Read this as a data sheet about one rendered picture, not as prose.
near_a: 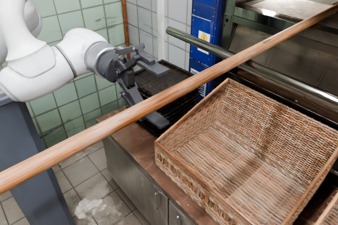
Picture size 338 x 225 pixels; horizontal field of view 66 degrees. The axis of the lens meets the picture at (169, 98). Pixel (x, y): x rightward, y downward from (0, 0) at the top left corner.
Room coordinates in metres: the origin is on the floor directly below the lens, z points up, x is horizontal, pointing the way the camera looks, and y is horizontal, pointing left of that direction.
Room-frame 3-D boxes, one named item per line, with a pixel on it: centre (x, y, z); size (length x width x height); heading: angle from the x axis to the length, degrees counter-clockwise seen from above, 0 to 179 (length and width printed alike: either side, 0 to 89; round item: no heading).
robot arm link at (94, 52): (0.62, 0.17, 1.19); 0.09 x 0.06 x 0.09; 132
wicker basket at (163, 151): (0.72, -0.30, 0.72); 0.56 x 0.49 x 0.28; 42
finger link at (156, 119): (0.46, 0.03, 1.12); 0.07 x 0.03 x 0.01; 42
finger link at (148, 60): (0.48, 0.05, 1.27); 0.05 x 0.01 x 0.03; 42
